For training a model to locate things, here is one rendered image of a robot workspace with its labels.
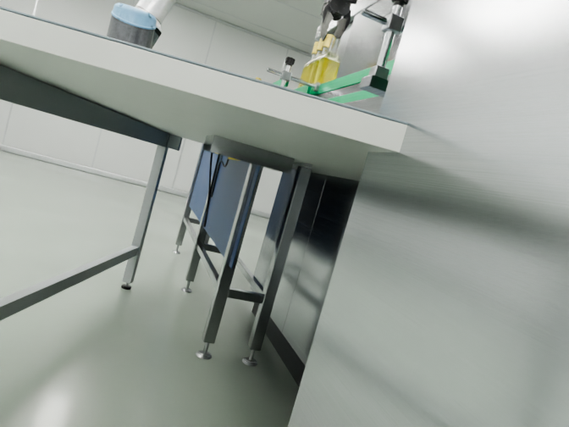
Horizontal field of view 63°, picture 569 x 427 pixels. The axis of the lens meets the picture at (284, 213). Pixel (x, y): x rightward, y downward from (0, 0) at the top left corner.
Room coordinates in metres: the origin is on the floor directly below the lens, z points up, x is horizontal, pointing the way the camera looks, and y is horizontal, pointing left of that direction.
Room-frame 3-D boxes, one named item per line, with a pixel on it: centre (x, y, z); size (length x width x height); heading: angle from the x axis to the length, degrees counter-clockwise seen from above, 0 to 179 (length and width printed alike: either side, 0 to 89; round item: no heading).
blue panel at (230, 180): (2.28, 0.28, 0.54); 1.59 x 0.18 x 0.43; 18
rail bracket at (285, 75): (1.43, 0.09, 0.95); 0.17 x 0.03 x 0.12; 108
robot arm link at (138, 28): (1.31, 0.55, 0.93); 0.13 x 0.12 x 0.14; 19
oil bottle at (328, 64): (1.55, -0.01, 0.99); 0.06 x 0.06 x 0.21; 17
